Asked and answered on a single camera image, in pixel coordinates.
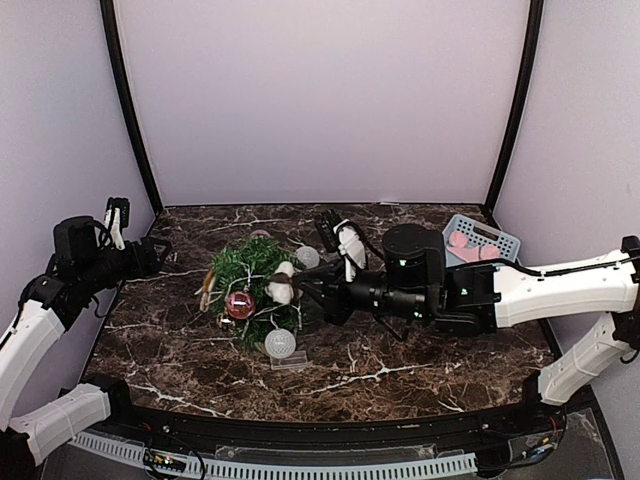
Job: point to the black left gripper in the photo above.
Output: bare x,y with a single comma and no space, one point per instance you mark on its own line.
150,266

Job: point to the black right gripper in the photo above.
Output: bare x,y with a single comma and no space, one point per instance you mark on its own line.
332,283

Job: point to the white cotton boll ornament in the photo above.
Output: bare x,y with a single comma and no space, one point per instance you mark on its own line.
280,287

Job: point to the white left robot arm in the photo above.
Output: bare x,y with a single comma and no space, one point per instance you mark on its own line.
27,440

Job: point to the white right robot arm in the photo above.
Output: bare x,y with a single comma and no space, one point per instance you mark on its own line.
608,285

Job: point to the small green christmas tree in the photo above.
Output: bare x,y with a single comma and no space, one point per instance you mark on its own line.
255,285

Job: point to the pink bow ornament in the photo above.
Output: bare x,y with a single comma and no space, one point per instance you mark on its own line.
459,246

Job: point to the blue plastic basket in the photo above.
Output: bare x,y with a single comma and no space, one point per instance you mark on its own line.
480,234

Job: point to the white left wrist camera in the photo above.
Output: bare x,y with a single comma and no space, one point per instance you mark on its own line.
117,215

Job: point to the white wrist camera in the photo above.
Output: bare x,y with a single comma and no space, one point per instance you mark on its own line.
340,236
117,215

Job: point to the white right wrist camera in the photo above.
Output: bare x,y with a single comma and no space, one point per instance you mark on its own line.
340,236

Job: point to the white cable duct strip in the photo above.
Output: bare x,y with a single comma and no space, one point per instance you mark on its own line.
188,466

